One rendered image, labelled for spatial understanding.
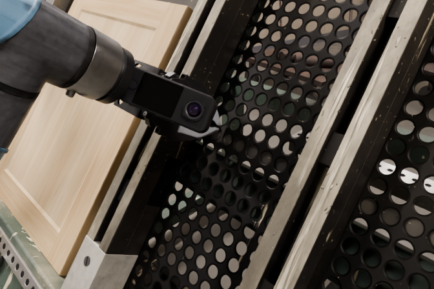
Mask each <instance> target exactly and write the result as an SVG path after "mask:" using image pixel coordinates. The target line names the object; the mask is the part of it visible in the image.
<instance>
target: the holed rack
mask: <svg viewBox="0 0 434 289"><path fill-rule="evenodd" d="M0 252H1V253H2V255H3V257H4V258H5V260H6V262H7V263H8V265H9V266H10V268H11V269H12V271H13V273H14V274H15V276H16V277H17V279H18V281H19V282H20V283H21V286H22V287H23V288H24V289H43V288H42V286H41V285H40V284H39V282H38V280H37V279H36V278H35V276H34V275H33V273H32V272H31V270H30V269H29V267H28V266H27V265H26V263H25V262H24V260H23V258H22V257H21V256H20V255H19V253H18V251H17V250H16V248H15V247H14V245H13V244H12V243H11V241H10V240H9V238H8V237H7V235H6V234H5V232H4V231H3V229H2V228H1V227H0Z"/></svg>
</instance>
